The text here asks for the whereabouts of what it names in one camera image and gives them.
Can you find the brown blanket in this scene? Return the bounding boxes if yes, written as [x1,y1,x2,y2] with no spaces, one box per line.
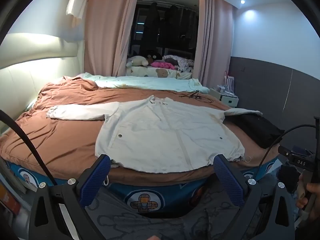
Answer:
[0,76,282,180]

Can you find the black plush toy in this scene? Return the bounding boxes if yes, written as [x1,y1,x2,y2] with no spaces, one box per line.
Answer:
[146,51,163,64]

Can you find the beige drawstring trousers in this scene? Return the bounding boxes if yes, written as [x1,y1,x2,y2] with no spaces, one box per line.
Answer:
[46,95,263,174]

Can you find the dark hanging coat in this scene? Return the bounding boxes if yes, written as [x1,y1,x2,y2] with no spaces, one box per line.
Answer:
[144,2,160,53]

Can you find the bear print cushion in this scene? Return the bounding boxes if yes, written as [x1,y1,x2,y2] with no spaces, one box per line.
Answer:
[126,66,193,79]

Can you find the beige plush toy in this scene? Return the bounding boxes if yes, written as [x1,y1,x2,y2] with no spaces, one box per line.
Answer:
[126,55,150,68]

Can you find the black charging cable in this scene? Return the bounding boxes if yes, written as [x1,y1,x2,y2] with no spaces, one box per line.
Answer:
[179,90,213,103]

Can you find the striped paper bag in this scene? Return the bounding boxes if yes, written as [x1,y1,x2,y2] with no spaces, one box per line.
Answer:
[223,71,235,95]

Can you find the teal printed bed sheet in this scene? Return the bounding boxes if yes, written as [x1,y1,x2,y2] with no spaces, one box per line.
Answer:
[0,155,283,214]

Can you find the cream padded headboard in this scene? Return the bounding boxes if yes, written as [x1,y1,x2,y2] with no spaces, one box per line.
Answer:
[0,34,84,125]

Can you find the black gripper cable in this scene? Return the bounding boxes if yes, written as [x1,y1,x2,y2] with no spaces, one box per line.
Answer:
[257,124,317,173]
[0,110,58,185]

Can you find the light green quilt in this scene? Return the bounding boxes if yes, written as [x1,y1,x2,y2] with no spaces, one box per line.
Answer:
[75,72,210,96]

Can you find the person's right hand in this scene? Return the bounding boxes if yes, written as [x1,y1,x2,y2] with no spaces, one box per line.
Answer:
[297,174,320,209]

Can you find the white nightstand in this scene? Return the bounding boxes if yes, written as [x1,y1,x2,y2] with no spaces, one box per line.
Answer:
[209,87,239,108]

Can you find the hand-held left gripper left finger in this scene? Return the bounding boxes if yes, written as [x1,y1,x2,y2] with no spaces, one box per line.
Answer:
[29,154,112,240]

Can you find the pink curtain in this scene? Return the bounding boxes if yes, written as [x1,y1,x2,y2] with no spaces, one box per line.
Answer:
[84,0,142,77]
[194,0,237,89]

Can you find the black folded clothes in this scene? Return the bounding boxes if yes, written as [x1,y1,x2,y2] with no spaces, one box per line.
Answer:
[223,114,285,149]

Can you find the floral cloth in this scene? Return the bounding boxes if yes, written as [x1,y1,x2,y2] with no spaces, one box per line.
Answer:
[162,55,195,72]

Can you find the row of dark hanging clothes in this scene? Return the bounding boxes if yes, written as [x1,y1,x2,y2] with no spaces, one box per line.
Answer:
[160,4,199,49]

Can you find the orange box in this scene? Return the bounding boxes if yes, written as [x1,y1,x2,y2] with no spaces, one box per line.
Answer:
[0,184,14,214]

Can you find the pink cloth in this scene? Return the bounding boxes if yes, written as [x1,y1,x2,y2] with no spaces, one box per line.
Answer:
[151,60,177,70]

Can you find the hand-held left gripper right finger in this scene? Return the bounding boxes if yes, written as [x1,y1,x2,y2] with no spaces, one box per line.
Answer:
[213,154,298,240]

